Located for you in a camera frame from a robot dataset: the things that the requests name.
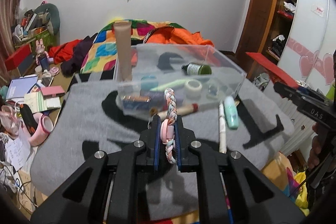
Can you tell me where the light green tube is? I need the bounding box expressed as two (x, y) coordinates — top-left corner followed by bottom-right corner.
(150, 79), (187, 92)

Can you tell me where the white cosmetic pen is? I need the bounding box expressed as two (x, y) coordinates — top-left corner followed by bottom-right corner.
(219, 101), (227, 153)

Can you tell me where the right hand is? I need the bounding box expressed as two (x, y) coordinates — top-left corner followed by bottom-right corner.
(307, 123), (323, 170)

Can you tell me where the grey black blanket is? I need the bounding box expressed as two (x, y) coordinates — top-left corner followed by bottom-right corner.
(30, 80), (297, 223)

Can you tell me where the braided pink hair tie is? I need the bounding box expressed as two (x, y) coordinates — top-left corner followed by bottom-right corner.
(160, 88), (177, 164)

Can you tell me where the red gift box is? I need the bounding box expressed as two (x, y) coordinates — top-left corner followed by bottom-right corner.
(246, 52), (298, 89)

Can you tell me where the clear plastic storage bin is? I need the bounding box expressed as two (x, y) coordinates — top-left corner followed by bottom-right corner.
(114, 43), (247, 119)

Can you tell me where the purple black bottle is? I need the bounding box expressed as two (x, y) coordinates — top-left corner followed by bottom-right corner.
(140, 90), (165, 107)

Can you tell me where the beige cosmetic tube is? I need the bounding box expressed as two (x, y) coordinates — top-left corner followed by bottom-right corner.
(113, 20), (132, 81)

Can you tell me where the red flat box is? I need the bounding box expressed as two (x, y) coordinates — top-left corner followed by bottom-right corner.
(5, 44), (32, 71)

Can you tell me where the colourful patchwork quilt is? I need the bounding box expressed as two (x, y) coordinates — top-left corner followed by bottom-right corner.
(80, 19), (182, 73)

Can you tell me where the striped curtain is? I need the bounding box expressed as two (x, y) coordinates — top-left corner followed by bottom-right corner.
(1, 0), (20, 82)

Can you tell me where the mint green bottle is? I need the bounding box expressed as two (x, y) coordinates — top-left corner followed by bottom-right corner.
(224, 96), (239, 130)

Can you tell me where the white wardrobe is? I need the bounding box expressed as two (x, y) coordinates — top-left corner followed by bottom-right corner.
(262, 0), (336, 156)

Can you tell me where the green grey backpack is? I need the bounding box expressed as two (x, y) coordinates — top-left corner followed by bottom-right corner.
(12, 2), (60, 40)

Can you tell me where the wooden door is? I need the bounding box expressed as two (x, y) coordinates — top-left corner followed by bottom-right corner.
(235, 0), (277, 78)

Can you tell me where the blue round cap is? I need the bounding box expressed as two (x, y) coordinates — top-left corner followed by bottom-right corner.
(141, 75), (158, 90)

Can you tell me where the green glass bottle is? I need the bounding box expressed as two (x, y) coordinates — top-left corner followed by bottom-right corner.
(181, 63), (212, 76)

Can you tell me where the blue card box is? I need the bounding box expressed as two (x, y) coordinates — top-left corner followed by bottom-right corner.
(122, 96), (151, 110)

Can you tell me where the white tape roll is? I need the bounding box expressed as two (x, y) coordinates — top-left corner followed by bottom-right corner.
(185, 79), (203, 98)

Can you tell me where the orange jacket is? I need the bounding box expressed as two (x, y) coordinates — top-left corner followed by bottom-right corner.
(143, 27), (214, 47)

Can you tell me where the rabbit figurine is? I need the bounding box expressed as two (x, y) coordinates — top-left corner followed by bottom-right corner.
(35, 39), (59, 76)

